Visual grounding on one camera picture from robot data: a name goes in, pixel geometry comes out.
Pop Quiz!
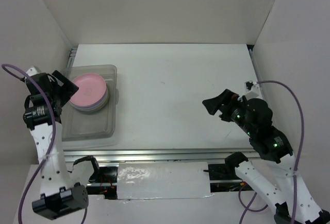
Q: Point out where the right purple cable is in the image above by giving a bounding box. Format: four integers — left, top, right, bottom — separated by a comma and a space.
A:
238, 80, 305, 224

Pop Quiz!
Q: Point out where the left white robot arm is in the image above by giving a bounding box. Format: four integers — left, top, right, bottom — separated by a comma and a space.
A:
23, 66, 102, 220

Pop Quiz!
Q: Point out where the purple plate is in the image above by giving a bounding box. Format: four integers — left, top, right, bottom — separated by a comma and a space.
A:
74, 90, 109, 111

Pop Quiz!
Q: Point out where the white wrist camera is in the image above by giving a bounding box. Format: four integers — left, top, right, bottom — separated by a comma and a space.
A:
238, 81, 261, 101
26, 66, 42, 77

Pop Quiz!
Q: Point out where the purple cable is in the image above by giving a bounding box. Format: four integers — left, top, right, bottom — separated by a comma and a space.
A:
238, 80, 305, 224
1, 64, 88, 224

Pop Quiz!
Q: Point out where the cream plastic plate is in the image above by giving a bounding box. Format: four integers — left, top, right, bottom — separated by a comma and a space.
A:
77, 95, 109, 113

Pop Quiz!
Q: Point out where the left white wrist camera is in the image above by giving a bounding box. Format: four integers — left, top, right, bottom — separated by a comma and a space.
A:
26, 66, 42, 77

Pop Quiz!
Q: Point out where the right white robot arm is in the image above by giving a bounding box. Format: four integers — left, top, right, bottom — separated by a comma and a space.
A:
202, 89, 329, 223

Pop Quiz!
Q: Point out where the aluminium rail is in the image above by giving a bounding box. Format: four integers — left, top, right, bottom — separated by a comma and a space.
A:
64, 148, 259, 165
246, 44, 267, 100

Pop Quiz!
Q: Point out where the white foil-edged board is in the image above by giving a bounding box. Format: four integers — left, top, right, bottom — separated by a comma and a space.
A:
117, 162, 212, 200

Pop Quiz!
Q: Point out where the aluminium right side rail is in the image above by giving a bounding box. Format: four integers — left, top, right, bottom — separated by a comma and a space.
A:
246, 44, 267, 100

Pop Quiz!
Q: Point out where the blue plastic plate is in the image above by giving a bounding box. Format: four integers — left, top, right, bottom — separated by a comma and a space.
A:
77, 92, 109, 113

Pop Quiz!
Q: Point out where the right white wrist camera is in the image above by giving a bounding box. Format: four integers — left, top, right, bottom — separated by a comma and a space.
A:
238, 81, 261, 101

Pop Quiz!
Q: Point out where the aluminium front rail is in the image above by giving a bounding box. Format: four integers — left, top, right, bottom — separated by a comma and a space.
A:
64, 148, 259, 165

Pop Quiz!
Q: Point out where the pink plastic plate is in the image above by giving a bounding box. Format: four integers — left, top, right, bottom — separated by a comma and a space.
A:
70, 73, 107, 107

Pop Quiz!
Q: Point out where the clear plastic bin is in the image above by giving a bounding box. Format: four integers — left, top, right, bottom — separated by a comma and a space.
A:
61, 64, 119, 142

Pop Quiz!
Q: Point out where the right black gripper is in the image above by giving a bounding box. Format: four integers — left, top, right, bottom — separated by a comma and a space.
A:
201, 88, 255, 135

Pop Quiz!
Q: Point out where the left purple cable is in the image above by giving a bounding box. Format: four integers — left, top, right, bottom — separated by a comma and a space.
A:
1, 64, 88, 224

